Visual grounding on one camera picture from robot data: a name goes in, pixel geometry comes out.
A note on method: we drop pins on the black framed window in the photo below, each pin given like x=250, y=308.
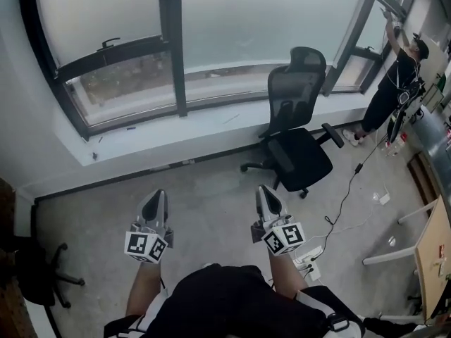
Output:
x=366, y=41
x=176, y=65

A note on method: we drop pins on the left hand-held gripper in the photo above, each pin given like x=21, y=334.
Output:
x=148, y=246

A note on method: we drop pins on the frosted window screen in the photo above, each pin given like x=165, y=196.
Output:
x=98, y=16

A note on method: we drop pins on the person's black clothing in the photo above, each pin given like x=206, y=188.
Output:
x=229, y=305

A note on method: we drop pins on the black mesh office chair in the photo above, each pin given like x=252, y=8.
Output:
x=299, y=146

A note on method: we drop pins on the black swivel chair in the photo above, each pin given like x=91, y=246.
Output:
x=35, y=276

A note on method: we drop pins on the wooden desk with white legs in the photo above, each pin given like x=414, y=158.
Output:
x=435, y=252

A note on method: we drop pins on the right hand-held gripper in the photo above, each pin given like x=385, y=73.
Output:
x=283, y=238

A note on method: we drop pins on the white power strip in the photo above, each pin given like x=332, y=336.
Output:
x=310, y=264

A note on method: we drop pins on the large frosted window pane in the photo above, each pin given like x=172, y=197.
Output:
x=264, y=19

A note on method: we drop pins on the grey metal cabinet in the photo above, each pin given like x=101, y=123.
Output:
x=433, y=143

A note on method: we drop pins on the person's left forearm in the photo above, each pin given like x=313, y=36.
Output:
x=142, y=287

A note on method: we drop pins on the white floor device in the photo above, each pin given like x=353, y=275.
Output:
x=384, y=199

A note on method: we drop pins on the clear plastic bottles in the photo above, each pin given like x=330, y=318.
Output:
x=396, y=146

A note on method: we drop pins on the person's right forearm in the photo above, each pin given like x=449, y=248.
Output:
x=285, y=276

